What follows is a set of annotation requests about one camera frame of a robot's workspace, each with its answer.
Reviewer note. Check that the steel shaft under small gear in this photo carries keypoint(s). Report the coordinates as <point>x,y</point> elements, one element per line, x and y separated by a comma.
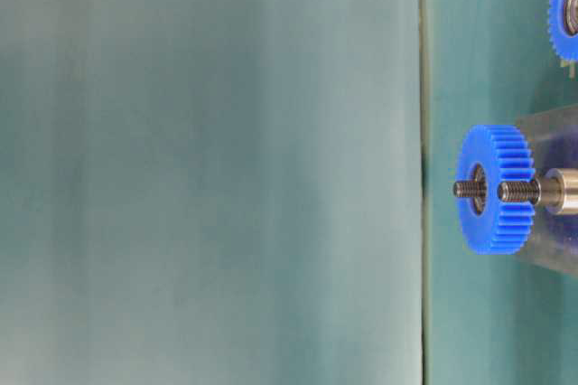
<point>470,189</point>

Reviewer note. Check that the steel shaft under large gear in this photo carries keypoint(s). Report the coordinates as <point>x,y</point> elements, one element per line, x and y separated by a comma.
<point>556,191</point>

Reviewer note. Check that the small blue gear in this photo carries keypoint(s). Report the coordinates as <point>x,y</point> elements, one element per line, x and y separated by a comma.
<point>502,153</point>

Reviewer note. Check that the large blue gear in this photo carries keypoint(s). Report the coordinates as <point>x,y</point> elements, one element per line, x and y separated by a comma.
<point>562,28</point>

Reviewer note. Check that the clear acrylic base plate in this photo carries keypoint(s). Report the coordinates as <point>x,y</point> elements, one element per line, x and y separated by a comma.
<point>552,136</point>

